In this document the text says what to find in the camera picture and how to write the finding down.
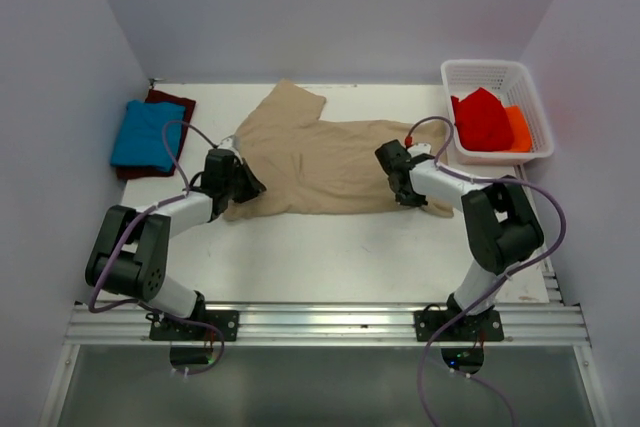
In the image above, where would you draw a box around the beige t shirt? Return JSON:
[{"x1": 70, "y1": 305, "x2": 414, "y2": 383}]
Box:
[{"x1": 219, "y1": 78, "x2": 456, "y2": 223}]

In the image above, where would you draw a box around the blue t shirt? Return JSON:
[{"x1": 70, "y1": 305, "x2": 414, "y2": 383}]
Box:
[{"x1": 110, "y1": 100, "x2": 186, "y2": 173}]

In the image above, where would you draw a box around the maroon t shirt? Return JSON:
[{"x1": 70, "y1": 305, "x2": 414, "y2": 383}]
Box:
[{"x1": 111, "y1": 89, "x2": 196, "y2": 181}]

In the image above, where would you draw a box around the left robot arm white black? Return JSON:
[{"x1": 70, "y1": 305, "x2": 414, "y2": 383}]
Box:
[{"x1": 85, "y1": 147, "x2": 266, "y2": 340}]

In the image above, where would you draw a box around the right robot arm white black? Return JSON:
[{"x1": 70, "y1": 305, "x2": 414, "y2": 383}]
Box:
[{"x1": 375, "y1": 140, "x2": 544, "y2": 340}]

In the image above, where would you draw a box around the red t shirt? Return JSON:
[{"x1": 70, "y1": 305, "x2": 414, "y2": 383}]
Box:
[{"x1": 451, "y1": 88, "x2": 513, "y2": 152}]

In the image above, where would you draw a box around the orange t shirt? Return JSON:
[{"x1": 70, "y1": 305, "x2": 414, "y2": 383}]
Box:
[{"x1": 505, "y1": 105, "x2": 533, "y2": 153}]

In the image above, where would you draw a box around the white plastic basket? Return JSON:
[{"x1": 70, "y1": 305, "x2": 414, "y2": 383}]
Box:
[{"x1": 441, "y1": 59, "x2": 554, "y2": 165}]

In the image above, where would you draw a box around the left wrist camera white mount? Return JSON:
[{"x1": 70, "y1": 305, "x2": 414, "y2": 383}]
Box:
[{"x1": 218, "y1": 135, "x2": 240, "y2": 154}]

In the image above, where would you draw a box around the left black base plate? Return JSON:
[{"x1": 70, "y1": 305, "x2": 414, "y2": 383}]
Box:
[{"x1": 145, "y1": 310, "x2": 240, "y2": 342}]

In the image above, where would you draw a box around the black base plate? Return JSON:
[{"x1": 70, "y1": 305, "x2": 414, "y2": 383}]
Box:
[
  {"x1": 413, "y1": 304, "x2": 505, "y2": 342},
  {"x1": 145, "y1": 310, "x2": 240, "y2": 342}
]

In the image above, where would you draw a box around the aluminium mounting rail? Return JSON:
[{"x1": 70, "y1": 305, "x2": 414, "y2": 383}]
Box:
[{"x1": 63, "y1": 303, "x2": 590, "y2": 347}]

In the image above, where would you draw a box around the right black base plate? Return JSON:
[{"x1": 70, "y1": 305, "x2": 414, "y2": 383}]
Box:
[{"x1": 413, "y1": 304, "x2": 505, "y2": 342}]

